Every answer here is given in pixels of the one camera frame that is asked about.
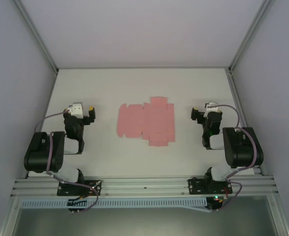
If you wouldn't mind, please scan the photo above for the pink paper box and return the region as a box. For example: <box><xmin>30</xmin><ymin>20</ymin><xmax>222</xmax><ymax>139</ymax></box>
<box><xmin>116</xmin><ymin>96</ymin><xmax>176</xmax><ymax>148</ymax></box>

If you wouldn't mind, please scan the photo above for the black control board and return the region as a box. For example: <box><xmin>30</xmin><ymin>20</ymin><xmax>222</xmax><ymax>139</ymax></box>
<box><xmin>206</xmin><ymin>195</ymin><xmax>224</xmax><ymax>212</ymax></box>
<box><xmin>67</xmin><ymin>198</ymin><xmax>89</xmax><ymax>215</ymax></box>

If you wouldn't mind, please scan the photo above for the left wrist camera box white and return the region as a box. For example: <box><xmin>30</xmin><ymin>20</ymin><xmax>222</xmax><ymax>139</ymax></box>
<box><xmin>68</xmin><ymin>102</ymin><xmax>84</xmax><ymax>119</ymax></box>

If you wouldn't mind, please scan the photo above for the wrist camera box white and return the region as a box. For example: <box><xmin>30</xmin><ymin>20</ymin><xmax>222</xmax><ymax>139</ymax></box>
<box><xmin>204</xmin><ymin>101</ymin><xmax>220</xmax><ymax>118</ymax></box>
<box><xmin>68</xmin><ymin>102</ymin><xmax>84</xmax><ymax>119</ymax></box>

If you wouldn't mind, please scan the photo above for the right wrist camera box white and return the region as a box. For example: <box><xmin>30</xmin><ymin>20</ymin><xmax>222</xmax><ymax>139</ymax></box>
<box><xmin>204</xmin><ymin>101</ymin><xmax>220</xmax><ymax>118</ymax></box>

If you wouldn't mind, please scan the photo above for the aluminium side rail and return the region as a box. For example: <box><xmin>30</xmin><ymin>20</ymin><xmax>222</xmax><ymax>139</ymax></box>
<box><xmin>227</xmin><ymin>71</ymin><xmax>265</xmax><ymax>176</ymax></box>
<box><xmin>25</xmin><ymin>71</ymin><xmax>59</xmax><ymax>178</ymax></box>

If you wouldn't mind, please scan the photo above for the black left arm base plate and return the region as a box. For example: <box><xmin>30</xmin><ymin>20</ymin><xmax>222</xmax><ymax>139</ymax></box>
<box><xmin>57</xmin><ymin>179</ymin><xmax>103</xmax><ymax>197</ymax></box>

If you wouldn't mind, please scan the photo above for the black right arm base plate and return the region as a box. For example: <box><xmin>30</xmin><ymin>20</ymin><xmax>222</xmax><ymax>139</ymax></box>
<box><xmin>188</xmin><ymin>177</ymin><xmax>233</xmax><ymax>196</ymax></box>

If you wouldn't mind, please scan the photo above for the aluminium frame post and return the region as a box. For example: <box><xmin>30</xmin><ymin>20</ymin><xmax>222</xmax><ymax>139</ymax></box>
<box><xmin>228</xmin><ymin>0</ymin><xmax>275</xmax><ymax>74</ymax></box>
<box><xmin>13</xmin><ymin>0</ymin><xmax>59</xmax><ymax>75</ymax></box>

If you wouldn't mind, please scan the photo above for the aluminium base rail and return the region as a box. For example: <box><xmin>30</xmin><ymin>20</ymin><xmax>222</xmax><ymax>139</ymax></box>
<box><xmin>10</xmin><ymin>175</ymin><xmax>278</xmax><ymax>198</ymax></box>

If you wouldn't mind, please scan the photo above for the slotted white cable duct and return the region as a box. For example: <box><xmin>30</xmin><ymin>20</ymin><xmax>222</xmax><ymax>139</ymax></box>
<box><xmin>20</xmin><ymin>198</ymin><xmax>209</xmax><ymax>210</ymax></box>

